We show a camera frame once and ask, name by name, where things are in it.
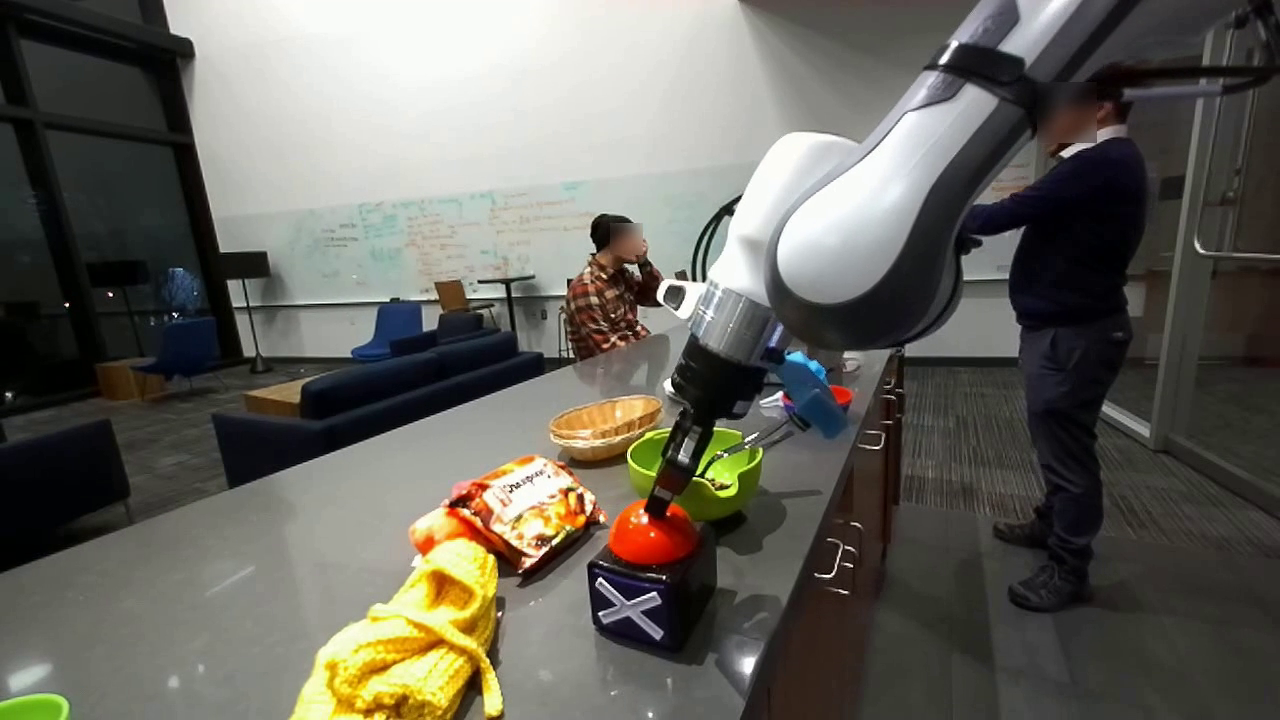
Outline black window frame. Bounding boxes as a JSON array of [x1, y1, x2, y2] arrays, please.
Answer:
[[0, 0, 248, 421]]

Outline green plastic bowl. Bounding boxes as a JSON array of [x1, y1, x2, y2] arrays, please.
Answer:
[[624, 422, 771, 526]]

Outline woven wicker basket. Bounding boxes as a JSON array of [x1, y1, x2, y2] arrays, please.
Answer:
[[546, 393, 667, 468]]

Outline green cup rim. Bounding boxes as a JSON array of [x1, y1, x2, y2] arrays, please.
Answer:
[[0, 690, 72, 720]]

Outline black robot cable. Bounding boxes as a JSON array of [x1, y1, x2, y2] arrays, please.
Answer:
[[689, 192, 743, 289]]

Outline orange printed snack bag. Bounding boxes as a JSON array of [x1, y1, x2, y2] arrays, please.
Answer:
[[443, 450, 605, 575]]

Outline orange dome button black box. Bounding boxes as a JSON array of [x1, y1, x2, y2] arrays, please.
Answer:
[[585, 496, 722, 656]]

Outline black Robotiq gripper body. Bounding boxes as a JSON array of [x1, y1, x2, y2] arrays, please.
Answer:
[[664, 333, 771, 440]]

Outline metal door handle bar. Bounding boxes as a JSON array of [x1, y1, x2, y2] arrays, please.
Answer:
[[1188, 170, 1280, 264]]

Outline seated person plaid shirt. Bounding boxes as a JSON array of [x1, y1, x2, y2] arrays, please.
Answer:
[[563, 210, 667, 365]]

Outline dark blue couch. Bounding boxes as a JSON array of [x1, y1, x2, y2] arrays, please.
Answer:
[[214, 333, 554, 491]]

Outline black lectern stand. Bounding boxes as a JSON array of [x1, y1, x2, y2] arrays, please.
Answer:
[[215, 246, 277, 374]]

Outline black slotted spoon metal handle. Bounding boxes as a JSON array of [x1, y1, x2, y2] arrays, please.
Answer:
[[706, 421, 798, 486]]

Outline dark armchair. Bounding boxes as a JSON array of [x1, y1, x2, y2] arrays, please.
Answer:
[[0, 421, 137, 575]]

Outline blue armchair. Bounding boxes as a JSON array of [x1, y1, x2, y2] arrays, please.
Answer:
[[350, 299, 429, 369]]

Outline wall whiteboard with writing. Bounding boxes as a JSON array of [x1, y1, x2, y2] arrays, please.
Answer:
[[215, 157, 778, 305]]

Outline wooden coffee table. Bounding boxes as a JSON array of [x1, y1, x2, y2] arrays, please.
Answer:
[[243, 374, 326, 421]]

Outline round black high table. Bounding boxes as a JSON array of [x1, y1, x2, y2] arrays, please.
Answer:
[[476, 271, 540, 351]]

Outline yellow knit cloth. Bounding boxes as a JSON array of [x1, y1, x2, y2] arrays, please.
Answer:
[[288, 536, 507, 720]]

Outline dark wood counter cabinet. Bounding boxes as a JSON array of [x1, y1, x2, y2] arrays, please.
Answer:
[[741, 348, 911, 720]]

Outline standing person dark clothes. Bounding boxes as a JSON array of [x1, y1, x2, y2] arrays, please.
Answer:
[[958, 61, 1154, 615]]

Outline blue lounge chair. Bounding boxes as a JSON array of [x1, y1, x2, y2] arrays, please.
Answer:
[[140, 264, 225, 384]]

